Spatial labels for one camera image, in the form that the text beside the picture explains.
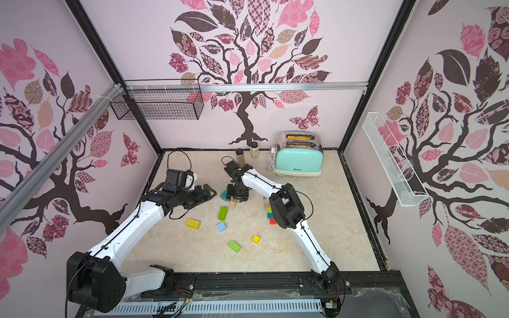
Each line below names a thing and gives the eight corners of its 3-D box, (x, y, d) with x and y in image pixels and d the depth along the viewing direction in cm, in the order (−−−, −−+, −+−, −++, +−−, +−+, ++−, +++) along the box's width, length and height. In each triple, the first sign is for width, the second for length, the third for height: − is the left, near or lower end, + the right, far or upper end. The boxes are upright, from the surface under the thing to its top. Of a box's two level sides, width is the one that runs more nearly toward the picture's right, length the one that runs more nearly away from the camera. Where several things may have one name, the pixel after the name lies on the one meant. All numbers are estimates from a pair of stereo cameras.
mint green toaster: (276, 178, 110) (278, 156, 95) (274, 155, 122) (276, 131, 107) (317, 178, 109) (326, 155, 95) (312, 154, 121) (318, 131, 107)
